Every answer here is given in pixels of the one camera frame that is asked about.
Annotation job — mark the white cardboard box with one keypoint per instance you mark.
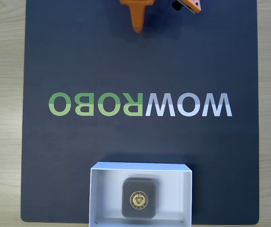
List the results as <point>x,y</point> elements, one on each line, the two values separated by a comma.
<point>104,194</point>

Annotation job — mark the grey square case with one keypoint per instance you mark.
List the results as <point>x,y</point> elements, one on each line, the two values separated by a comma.
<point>138,186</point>

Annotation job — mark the dark mat with WOWROBO print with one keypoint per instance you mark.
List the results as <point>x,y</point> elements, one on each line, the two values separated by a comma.
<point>78,59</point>

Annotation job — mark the orange camera mount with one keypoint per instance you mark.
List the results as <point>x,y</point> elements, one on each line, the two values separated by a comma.
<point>193,5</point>

